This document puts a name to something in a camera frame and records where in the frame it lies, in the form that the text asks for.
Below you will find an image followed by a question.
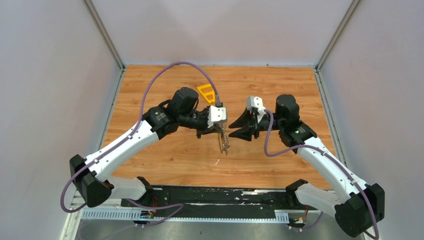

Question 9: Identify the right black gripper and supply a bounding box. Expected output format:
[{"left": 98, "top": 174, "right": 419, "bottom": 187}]
[{"left": 228, "top": 107, "right": 285, "bottom": 141}]

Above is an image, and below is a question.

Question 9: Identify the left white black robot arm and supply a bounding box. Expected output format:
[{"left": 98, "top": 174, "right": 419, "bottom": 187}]
[{"left": 69, "top": 87, "right": 228, "bottom": 208}]

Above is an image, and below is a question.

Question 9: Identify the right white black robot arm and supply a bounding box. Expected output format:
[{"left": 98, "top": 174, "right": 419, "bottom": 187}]
[{"left": 229, "top": 94, "right": 385, "bottom": 240}]

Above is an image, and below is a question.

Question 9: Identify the yellow triangular plastic piece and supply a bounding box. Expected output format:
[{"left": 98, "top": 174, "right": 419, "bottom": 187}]
[{"left": 196, "top": 83, "right": 216, "bottom": 104}]

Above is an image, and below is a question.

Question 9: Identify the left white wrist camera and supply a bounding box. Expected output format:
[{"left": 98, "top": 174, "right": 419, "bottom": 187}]
[{"left": 207, "top": 105, "right": 228, "bottom": 128}]

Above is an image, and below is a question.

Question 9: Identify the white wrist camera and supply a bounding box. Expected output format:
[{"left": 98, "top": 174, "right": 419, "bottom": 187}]
[
  {"left": 246, "top": 95, "right": 266, "bottom": 123},
  {"left": 207, "top": 105, "right": 228, "bottom": 128}
]

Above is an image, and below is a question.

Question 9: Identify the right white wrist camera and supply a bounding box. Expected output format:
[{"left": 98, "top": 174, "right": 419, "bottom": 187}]
[{"left": 246, "top": 95, "right": 266, "bottom": 123}]

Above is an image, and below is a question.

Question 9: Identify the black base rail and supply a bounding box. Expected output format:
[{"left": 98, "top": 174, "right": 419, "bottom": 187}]
[{"left": 136, "top": 185, "right": 315, "bottom": 219}]

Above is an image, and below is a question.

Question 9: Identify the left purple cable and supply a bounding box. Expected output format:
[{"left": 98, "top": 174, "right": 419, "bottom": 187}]
[{"left": 59, "top": 61, "right": 222, "bottom": 228}]

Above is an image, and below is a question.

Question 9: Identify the grey slotted cable duct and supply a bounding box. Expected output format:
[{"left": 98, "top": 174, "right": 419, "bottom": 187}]
[{"left": 81, "top": 209, "right": 290, "bottom": 223}]

